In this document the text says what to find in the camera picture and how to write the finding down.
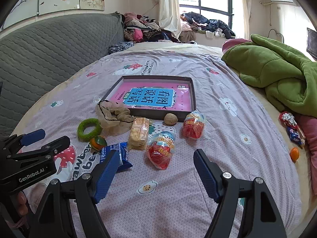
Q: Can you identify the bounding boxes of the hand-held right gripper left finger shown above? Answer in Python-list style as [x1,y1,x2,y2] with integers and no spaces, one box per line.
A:
[32,149,121,238]

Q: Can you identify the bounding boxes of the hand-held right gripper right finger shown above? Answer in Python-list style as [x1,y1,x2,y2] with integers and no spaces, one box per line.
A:
[193,149,288,238]

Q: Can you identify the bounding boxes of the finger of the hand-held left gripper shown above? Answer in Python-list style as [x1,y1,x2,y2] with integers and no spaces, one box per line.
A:
[7,136,71,163]
[0,129,46,159]

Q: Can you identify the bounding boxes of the blue snack packet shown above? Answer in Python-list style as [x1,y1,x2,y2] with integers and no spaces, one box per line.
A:
[99,142,133,173]

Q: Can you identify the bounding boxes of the small orange with leaf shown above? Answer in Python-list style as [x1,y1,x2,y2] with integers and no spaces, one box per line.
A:
[89,135,108,152]

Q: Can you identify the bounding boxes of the green fuzzy ring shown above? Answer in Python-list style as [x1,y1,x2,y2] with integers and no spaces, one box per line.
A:
[77,118,102,142]

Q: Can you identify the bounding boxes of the clear cracker packet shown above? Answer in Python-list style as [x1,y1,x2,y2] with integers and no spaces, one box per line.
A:
[127,117,150,150]

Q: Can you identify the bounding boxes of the red toy egg packet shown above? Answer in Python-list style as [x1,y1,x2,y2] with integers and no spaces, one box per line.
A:
[146,132,175,170]
[182,111,206,140]

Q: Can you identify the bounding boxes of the walnut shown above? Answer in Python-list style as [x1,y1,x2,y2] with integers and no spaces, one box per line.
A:
[164,113,178,126]

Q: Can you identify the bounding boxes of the person's left hand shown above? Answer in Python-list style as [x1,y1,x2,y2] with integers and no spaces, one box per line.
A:
[16,192,29,216]

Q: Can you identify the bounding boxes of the lilac strawberry print bed sheet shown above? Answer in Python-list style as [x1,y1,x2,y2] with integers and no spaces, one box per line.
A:
[11,50,303,238]

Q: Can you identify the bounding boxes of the grey quilted headboard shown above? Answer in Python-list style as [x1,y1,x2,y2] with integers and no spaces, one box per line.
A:
[0,12,124,139]

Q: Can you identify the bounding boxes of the small plain orange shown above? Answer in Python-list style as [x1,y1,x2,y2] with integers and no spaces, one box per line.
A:
[290,147,300,163]

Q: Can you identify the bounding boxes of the blue candy packet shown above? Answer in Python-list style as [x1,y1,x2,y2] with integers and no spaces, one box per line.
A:
[286,126,306,148]

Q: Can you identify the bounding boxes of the red candy packet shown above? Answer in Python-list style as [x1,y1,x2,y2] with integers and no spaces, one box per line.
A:
[279,112,299,132]

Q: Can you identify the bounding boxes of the blue patterned cloth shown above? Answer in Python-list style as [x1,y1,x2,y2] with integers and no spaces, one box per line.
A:
[108,41,134,54]

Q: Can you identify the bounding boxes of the green fleece blanket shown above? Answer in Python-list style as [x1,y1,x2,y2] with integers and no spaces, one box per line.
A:
[221,34,317,118]

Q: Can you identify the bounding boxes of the pink pillow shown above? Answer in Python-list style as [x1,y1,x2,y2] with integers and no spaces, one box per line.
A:
[222,38,252,54]

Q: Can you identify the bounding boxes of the pile of mixed clothes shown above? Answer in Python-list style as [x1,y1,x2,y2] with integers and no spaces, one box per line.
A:
[121,12,182,44]

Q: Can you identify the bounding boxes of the dark clothes on windowsill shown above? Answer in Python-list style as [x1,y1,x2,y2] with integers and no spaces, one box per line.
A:
[181,12,236,40]

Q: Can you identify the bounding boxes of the black television screen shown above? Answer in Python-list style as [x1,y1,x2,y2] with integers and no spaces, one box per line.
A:
[306,28,317,60]

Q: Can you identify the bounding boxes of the cream curtain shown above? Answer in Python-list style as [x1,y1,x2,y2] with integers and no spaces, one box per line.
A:
[231,0,250,40]
[158,0,182,39]

